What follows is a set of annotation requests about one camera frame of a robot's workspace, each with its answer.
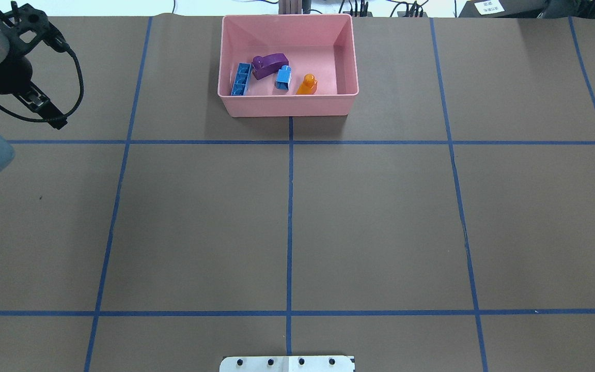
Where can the orange toy block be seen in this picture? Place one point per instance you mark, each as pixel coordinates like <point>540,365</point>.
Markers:
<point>308,86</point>

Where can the long blue toy block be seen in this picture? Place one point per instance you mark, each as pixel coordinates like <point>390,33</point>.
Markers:
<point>241,79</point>

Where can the pink plastic box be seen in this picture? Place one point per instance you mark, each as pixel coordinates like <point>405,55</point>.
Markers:
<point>321,57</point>

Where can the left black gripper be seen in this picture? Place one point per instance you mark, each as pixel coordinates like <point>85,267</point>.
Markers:
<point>6,72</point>

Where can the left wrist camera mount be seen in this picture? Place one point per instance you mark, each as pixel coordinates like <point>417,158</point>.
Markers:
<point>24,27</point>

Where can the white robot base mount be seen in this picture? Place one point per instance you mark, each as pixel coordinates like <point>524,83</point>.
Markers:
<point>289,363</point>

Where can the small blue toy block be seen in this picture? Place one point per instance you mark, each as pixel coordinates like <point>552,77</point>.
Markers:
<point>283,78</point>

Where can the purple toy block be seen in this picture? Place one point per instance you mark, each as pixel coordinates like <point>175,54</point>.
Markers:
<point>263,66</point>

